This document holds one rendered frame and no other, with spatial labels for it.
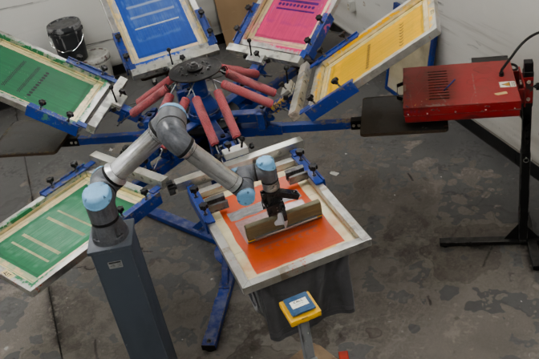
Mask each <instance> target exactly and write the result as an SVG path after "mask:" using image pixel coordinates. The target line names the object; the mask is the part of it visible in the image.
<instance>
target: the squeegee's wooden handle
mask: <svg viewBox="0 0 539 359"><path fill-rule="evenodd" d="M286 214H287V219H288V224H287V226H288V225H290V224H294V223H297V222H298V221H301V220H305V219H307V218H310V217H312V216H320V215H322V206H321V202H320V200H319V199H316V200H313V201H310V202H308V203H305V204H302V205H299V206H297V207H294V208H291V209H288V210H286ZM277 219H278V215H276V216H271V217H266V218H263V219H261V220H257V221H254V222H252V223H250V224H246V225H245V226H244V227H245V234H246V237H247V239H248V241H251V240H255V237H257V236H261V235H263V234H266V233H268V232H272V231H274V230H277V229H279V228H283V227H285V226H284V224H283V225H278V226H276V225H275V224H274V222H275V221H276V220H277Z"/></svg>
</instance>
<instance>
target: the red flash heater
mask: <svg viewBox="0 0 539 359"><path fill-rule="evenodd" d="M506 61H507V60H501V61H491V62H480V63H460V64H449V65H438V66H427V67H407V68H403V117H405V123H417V122H431V121H444V120H458V119H483V118H497V117H510V116H520V110H521V104H522V103H523V105H524V107H525V94H526V89H525V81H524V79H523V75H522V73H521V68H520V67H518V71H513V69H512V65H511V62H509V63H508V65H507V66H506V67H505V69H504V70H503V72H504V76H503V77H500V76H499V72H500V70H501V68H502V67H503V66H504V64H505V63H506ZM454 79H456V80H455V81H454V82H453V83H452V84H451V85H450V86H449V87H448V88H447V89H446V90H445V91H444V89H445V88H446V87H447V86H448V85H449V84H450V83H451V82H452V81H453V80H454Z"/></svg>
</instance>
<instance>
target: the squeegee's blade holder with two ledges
mask: <svg viewBox="0 0 539 359"><path fill-rule="evenodd" d="M317 218H318V217H317V216H312V217H310V218H307V219H305V220H301V221H298V222H297V223H294V224H290V225H288V226H287V227H286V228H285V227H283V228H279V229H277V230H274V231H272V232H268V233H266V234H263V235H261V236H257V237H255V240H260V239H263V238H265V237H267V236H272V235H273V234H276V233H279V232H282V231H285V230H287V229H290V228H293V227H296V226H298V225H300V224H304V223H306V222H309V221H311V220H315V219H317Z"/></svg>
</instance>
